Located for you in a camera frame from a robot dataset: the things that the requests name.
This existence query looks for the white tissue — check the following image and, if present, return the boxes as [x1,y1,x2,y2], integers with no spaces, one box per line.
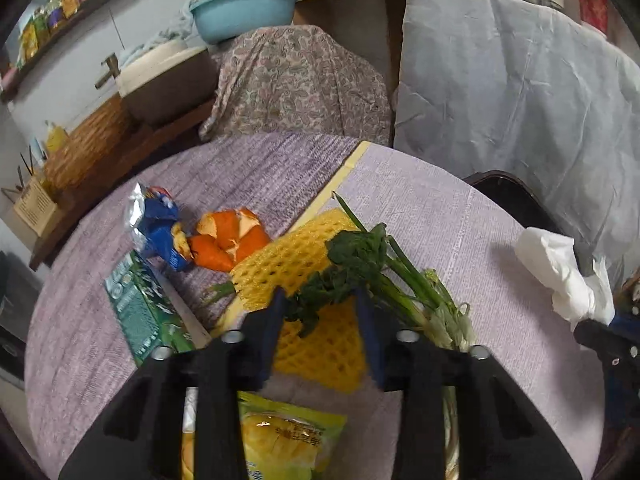
[514,228,615,330]

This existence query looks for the green milk carton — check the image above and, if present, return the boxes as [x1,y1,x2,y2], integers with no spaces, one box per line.
[104,250,212,365]

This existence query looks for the yellow snack wrapper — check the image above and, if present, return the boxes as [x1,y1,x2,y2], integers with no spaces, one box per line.
[180,389,350,480]

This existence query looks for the yellow foam fruit net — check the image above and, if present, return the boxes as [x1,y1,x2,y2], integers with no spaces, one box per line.
[231,209,368,393]

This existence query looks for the orange peel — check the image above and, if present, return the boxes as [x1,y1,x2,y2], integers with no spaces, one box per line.
[188,207,271,273]

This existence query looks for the green leafy vegetable scraps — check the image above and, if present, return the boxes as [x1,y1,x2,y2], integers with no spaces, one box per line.
[203,194,475,352]

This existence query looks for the blue silver foil wrapper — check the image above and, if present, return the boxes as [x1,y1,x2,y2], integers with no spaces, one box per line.
[124,183,193,271]

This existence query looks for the black trash bin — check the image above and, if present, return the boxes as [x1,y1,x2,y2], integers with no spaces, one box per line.
[463,170,563,234]

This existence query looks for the purple woven table mat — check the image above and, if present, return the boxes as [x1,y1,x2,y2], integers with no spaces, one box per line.
[25,132,358,479]

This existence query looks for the wooden chopstick holder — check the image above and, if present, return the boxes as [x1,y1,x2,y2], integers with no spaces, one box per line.
[1,148,58,236]

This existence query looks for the white cloth cover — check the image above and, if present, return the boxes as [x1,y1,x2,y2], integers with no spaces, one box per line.
[394,0,639,285]

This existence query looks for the woven wicker basket sink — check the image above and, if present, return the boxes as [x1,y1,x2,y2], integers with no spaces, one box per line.
[43,93,137,194]

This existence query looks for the dark wooden counter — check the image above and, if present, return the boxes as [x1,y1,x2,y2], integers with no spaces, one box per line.
[28,100,214,271]

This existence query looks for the yellow soap bottle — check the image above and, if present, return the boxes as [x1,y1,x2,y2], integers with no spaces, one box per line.
[44,120,70,156]

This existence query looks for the red paper cup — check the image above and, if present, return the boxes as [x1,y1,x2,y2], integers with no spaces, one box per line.
[579,0,608,36]

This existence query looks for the brown and cream pot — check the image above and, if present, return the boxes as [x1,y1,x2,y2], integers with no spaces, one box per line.
[115,39,218,127]

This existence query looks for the brass faucet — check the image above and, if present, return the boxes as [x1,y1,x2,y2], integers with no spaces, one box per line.
[94,53,120,90]

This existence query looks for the floral patterned cloth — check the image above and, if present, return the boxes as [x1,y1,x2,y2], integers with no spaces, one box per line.
[198,25,392,145]

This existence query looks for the wooden side cabinet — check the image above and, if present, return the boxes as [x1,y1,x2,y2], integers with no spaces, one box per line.
[294,0,406,94]

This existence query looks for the light blue plastic basin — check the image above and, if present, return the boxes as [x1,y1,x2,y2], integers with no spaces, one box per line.
[189,0,297,44]

